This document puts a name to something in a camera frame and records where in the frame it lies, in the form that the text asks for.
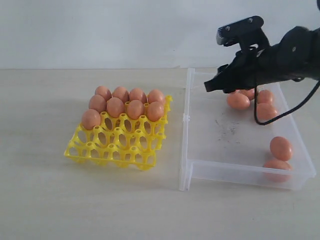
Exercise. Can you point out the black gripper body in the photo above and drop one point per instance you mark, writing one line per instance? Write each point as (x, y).
(254, 69)

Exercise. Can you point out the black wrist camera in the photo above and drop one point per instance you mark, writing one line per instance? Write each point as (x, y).
(246, 32)

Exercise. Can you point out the yellow plastic egg tray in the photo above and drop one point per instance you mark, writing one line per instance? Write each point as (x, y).
(122, 141)

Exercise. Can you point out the brown egg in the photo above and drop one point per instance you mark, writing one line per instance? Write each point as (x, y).
(155, 111)
(265, 112)
(248, 93)
(281, 148)
(90, 119)
(238, 101)
(135, 109)
(98, 103)
(104, 92)
(115, 107)
(265, 96)
(277, 168)
(137, 94)
(121, 93)
(155, 95)

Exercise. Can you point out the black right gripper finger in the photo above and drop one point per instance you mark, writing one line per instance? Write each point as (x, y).
(221, 69)

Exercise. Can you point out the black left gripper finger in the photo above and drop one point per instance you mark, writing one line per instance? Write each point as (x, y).
(218, 83)

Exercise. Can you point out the clear plastic bin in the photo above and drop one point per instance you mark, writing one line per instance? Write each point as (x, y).
(226, 145)

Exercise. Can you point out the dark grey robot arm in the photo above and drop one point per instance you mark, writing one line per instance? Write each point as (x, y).
(295, 57)

